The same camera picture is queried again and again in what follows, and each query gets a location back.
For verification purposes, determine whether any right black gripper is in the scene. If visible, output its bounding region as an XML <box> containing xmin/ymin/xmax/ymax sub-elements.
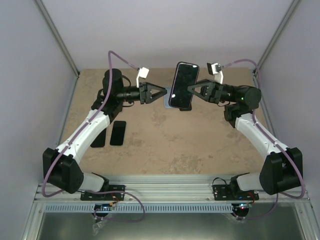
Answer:
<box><xmin>186</xmin><ymin>78</ymin><xmax>239</xmax><ymax>105</ymax></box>

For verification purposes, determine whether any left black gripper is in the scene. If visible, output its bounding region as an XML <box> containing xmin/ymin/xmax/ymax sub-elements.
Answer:
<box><xmin>116</xmin><ymin>81</ymin><xmax>167</xmax><ymax>105</ymax></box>

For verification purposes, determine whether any light blue cased phone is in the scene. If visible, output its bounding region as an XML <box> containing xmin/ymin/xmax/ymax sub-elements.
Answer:
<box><xmin>164</xmin><ymin>87</ymin><xmax>172</xmax><ymax>109</ymax></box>

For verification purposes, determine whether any black cased phone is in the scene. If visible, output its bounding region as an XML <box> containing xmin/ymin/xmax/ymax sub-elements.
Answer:
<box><xmin>168</xmin><ymin>61</ymin><xmax>200</xmax><ymax>109</ymax></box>
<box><xmin>90</xmin><ymin>128</ymin><xmax>107</xmax><ymax>148</ymax></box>

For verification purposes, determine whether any black smartphone from blue case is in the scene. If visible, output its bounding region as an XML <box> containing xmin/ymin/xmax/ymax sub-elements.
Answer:
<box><xmin>179</xmin><ymin>105</ymin><xmax>192</xmax><ymax>112</ymax></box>

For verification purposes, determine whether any dark teal smartphone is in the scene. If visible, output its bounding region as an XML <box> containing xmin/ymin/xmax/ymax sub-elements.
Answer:
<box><xmin>109</xmin><ymin>121</ymin><xmax>127</xmax><ymax>146</ymax></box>

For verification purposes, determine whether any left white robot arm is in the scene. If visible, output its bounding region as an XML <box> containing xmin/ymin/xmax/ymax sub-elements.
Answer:
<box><xmin>41</xmin><ymin>68</ymin><xmax>167</xmax><ymax>200</ymax></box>

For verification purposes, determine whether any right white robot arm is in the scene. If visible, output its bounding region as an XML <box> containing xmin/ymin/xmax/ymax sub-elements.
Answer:
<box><xmin>187</xmin><ymin>79</ymin><xmax>306</xmax><ymax>200</ymax></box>

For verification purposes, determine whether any left circuit board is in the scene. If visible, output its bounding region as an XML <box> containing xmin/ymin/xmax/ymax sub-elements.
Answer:
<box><xmin>93</xmin><ymin>201</ymin><xmax>117</xmax><ymax>212</ymax></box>

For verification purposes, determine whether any circuit board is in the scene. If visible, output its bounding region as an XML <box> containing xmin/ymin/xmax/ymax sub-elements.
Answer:
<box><xmin>93</xmin><ymin>201</ymin><xmax>117</xmax><ymax>212</ymax></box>
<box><xmin>237</xmin><ymin>201</ymin><xmax>253</xmax><ymax>210</ymax></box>

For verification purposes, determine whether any right circuit board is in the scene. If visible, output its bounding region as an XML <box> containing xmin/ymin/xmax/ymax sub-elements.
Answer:
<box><xmin>237</xmin><ymin>201</ymin><xmax>253</xmax><ymax>210</ymax></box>

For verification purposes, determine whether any clear plastic bag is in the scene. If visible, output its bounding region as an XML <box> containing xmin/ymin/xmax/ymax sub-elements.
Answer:
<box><xmin>92</xmin><ymin>218</ymin><xmax>106</xmax><ymax>236</ymax></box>

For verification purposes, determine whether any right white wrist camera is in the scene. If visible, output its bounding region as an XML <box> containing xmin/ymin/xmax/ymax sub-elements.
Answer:
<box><xmin>206</xmin><ymin>62</ymin><xmax>224</xmax><ymax>84</ymax></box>

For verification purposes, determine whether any aluminium rail frame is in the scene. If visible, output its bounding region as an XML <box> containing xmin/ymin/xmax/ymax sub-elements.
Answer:
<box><xmin>22</xmin><ymin>175</ymin><xmax>320</xmax><ymax>240</ymax></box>

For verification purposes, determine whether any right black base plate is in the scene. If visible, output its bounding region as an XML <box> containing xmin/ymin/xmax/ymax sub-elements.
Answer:
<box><xmin>212</xmin><ymin>184</ymin><xmax>260</xmax><ymax>201</ymax></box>

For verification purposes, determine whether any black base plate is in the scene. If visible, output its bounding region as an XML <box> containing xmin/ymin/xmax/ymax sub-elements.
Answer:
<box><xmin>212</xmin><ymin>184</ymin><xmax>260</xmax><ymax>201</ymax></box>
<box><xmin>80</xmin><ymin>184</ymin><xmax>126</xmax><ymax>202</ymax></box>

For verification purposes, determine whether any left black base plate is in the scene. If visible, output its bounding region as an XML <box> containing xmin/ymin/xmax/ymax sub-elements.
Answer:
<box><xmin>80</xmin><ymin>184</ymin><xmax>126</xmax><ymax>202</ymax></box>

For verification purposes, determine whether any right aluminium corner post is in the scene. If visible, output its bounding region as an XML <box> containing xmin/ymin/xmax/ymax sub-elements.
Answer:
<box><xmin>252</xmin><ymin>0</ymin><xmax>303</xmax><ymax>76</ymax></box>

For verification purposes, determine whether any aluminium corner post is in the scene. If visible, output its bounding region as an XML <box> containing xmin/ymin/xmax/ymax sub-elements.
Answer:
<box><xmin>33</xmin><ymin>0</ymin><xmax>81</xmax><ymax>77</ymax></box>
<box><xmin>252</xmin><ymin>0</ymin><xmax>303</xmax><ymax>76</ymax></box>

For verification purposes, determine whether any left aluminium corner post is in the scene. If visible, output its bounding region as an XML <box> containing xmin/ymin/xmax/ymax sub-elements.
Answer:
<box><xmin>33</xmin><ymin>0</ymin><xmax>81</xmax><ymax>77</ymax></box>

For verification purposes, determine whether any blue slotted cable duct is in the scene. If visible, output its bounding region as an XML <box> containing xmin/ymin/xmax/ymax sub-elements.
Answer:
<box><xmin>44</xmin><ymin>203</ymin><xmax>233</xmax><ymax>213</ymax></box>

